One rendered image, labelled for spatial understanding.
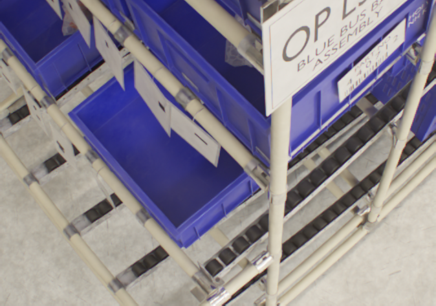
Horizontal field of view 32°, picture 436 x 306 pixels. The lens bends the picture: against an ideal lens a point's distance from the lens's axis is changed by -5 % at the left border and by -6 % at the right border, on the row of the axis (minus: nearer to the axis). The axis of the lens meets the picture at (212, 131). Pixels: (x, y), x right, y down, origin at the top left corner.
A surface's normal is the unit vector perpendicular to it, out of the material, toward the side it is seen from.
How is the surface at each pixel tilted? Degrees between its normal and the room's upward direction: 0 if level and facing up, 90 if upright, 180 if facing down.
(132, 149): 3
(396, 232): 0
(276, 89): 90
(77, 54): 90
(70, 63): 90
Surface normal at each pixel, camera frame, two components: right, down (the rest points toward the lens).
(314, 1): 0.65, 0.66
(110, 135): -0.09, -0.42
